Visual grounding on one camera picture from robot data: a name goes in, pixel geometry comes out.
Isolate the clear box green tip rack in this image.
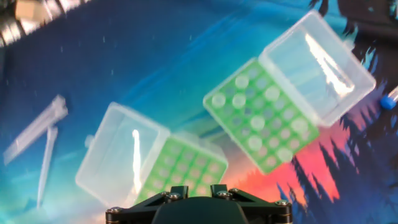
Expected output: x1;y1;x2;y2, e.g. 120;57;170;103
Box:
202;9;377;175
75;101;229;210

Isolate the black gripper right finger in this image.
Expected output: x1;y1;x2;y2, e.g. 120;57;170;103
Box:
210;184;293;224

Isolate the printed sunset landscape cloth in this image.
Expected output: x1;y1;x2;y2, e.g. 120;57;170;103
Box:
0;0;398;224

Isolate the slim blue-capped conical tube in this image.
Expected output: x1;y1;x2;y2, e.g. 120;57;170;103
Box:
379;85;398;111

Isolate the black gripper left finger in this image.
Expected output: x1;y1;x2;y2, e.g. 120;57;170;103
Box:
105;185;190;224

